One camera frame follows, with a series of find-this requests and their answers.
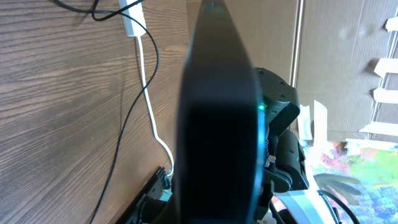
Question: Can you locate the black usb charging cable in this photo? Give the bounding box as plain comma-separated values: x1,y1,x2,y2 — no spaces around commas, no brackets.
52,0,160,224

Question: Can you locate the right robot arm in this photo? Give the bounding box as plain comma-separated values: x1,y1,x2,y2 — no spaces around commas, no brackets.
253,68,340,223

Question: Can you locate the blue screen smartphone black case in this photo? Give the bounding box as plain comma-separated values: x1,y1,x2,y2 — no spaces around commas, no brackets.
175,1,266,223

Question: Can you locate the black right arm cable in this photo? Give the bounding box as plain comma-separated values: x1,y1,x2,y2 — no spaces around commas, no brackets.
269,189,361,224

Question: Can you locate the white power strip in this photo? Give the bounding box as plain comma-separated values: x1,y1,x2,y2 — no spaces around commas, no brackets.
122,3,146,37

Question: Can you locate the colourful painted canvas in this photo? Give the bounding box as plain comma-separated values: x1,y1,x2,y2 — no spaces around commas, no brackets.
300,141,397,224

